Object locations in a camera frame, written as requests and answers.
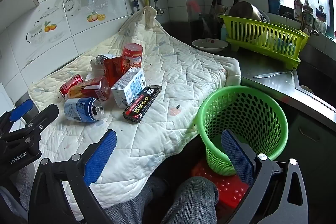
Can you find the white plastic cup lid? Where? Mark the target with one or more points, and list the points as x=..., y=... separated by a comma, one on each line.
x=92, y=76

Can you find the red foil snack bag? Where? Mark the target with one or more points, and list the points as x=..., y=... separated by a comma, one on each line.
x=114, y=71

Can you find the white ceramic bowl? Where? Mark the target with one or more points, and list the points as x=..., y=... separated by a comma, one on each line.
x=210, y=45

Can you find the cream quilted blanket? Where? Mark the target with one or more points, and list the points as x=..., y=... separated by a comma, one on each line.
x=170, y=69

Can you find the metal faucet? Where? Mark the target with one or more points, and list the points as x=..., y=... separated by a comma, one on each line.
x=311, y=32

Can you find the green plastic dish rack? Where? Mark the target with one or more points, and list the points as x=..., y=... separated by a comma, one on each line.
x=262, y=53

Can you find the person's plaid trousers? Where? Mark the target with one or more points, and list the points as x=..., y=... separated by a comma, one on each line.
x=189, y=200

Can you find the green plastic waste basket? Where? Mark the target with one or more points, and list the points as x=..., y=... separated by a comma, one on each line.
x=202, y=115

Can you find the potted windowsill plant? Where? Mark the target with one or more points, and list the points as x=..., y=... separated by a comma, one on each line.
x=320, y=23
x=297, y=6
x=307, y=14

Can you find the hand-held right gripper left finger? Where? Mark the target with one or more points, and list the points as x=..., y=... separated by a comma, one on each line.
x=101, y=158

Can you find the red yellow drink can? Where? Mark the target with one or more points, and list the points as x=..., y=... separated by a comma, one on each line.
x=89, y=88

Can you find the dark cabinet door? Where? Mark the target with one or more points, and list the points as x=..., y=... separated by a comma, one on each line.
x=312, y=161

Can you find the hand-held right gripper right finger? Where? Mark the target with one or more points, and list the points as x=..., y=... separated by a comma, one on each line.
x=236, y=158

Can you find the stainless steel pot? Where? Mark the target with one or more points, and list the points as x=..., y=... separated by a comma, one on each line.
x=244, y=11

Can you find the steel kitchen sink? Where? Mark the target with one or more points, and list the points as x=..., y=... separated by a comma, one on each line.
x=315, y=82

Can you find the blue white drink can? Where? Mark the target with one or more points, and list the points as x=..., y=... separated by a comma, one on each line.
x=78, y=109

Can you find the white blue milk carton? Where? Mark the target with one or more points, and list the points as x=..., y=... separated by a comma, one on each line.
x=128, y=87

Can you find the steel kitchen knife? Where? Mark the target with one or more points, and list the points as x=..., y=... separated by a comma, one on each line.
x=267, y=74

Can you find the red plastic stool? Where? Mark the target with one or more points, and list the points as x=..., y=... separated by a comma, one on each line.
x=228, y=190

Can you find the dark knife holder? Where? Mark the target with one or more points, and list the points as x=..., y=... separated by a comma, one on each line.
x=210, y=26

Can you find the black red box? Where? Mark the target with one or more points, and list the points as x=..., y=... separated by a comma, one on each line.
x=141, y=104

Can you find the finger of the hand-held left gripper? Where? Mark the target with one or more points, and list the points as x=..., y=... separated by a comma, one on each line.
x=43, y=119
x=22, y=109

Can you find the teal soap bottle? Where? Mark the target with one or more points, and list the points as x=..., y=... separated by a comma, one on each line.
x=223, y=33

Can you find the red cola can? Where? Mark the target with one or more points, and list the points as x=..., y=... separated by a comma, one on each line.
x=69, y=86

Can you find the red cylindrical snack canister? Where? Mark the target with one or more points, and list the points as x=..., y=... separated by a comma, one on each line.
x=132, y=56

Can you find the white blue paper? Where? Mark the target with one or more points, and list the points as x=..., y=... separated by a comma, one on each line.
x=103, y=58

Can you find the blue pot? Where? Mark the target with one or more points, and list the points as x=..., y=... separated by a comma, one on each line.
x=274, y=3

